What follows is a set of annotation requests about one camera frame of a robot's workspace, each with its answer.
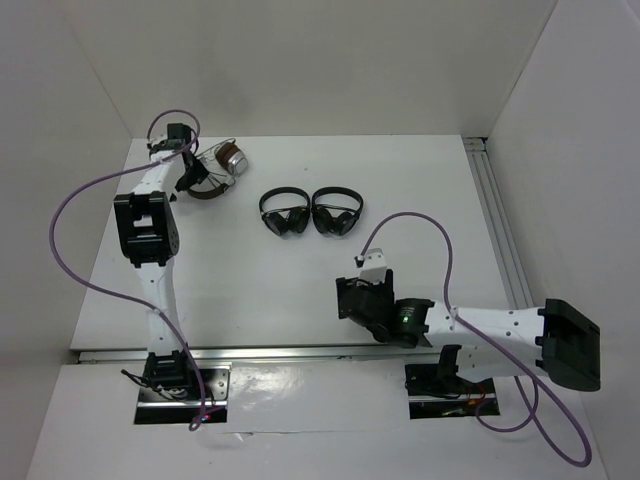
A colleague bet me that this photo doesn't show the brown silver headphones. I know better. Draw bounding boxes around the brown silver headphones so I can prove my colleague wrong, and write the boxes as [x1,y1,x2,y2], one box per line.
[187,138,249,200]

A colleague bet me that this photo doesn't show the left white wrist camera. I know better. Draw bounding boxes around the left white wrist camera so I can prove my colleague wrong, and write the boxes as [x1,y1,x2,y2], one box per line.
[146,132,169,154]

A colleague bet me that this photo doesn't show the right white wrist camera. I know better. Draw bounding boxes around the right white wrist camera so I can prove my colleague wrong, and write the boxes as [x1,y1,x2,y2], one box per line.
[354,248,387,285]

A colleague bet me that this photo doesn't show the right side aluminium rail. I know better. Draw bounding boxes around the right side aluminium rail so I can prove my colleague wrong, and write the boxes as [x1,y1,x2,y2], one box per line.
[462,137,534,309]

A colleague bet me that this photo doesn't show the left black headphones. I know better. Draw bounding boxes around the left black headphones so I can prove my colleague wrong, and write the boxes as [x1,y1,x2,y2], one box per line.
[259,186,311,237]

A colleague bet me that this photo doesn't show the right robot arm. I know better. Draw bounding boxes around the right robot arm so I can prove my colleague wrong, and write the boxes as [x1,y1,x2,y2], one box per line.
[336,270,601,392]

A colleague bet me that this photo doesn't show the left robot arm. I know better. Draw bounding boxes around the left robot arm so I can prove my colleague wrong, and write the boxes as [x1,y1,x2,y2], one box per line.
[113,123,198,399]

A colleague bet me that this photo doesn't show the black headphones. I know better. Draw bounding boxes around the black headphones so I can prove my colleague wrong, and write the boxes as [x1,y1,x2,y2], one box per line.
[311,186,365,237]
[259,186,311,237]

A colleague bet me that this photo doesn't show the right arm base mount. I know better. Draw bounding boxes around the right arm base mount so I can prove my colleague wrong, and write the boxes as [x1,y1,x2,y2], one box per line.
[404,355,500,420]

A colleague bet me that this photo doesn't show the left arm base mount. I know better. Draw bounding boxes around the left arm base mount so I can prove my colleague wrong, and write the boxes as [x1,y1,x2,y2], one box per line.
[121,351,231,426]

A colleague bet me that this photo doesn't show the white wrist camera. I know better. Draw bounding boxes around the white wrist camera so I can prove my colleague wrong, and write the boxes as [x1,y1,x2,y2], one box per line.
[354,248,387,285]
[146,132,169,154]

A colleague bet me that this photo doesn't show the right black headphones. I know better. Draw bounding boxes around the right black headphones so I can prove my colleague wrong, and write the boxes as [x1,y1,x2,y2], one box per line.
[311,186,365,237]

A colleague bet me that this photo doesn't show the thin black headphone cable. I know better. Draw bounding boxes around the thin black headphone cable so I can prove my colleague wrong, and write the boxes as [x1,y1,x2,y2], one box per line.
[194,138,239,189]

